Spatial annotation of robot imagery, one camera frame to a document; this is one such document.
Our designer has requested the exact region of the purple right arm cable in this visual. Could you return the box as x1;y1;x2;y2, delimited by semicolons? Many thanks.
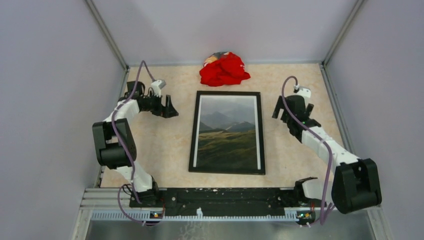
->
281;75;337;228

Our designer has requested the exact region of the aluminium front rail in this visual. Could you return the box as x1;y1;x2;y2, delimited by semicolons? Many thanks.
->
79;187;382;222

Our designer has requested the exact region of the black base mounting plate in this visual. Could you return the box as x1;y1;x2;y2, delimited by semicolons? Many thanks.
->
129;187;327;218

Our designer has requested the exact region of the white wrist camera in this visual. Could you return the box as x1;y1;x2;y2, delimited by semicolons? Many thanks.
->
150;79;166;97
293;85;312;100

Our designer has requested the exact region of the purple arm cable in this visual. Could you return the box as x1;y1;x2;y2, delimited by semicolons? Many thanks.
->
110;59;166;227
281;75;337;228

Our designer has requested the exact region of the light wooden picture frame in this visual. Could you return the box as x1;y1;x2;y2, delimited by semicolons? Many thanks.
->
188;90;267;176

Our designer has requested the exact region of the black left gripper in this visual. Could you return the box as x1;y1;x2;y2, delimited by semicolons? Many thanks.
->
142;90;179;118

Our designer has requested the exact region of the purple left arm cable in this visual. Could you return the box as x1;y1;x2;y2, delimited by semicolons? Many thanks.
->
110;59;166;227

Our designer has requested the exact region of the landscape photo print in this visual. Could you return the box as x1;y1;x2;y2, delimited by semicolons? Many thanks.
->
193;95;262;171

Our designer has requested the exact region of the crumpled red cloth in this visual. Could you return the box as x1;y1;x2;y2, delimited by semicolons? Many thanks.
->
199;51;251;87

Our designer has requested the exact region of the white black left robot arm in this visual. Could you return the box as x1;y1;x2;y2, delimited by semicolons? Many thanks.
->
92;79;179;207

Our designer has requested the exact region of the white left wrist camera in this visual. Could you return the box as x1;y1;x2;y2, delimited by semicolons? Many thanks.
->
150;79;166;97

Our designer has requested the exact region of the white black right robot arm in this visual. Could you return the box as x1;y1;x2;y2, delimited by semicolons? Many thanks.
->
272;94;382;214

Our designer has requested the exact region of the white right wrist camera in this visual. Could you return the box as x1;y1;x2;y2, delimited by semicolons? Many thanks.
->
293;85;312;100

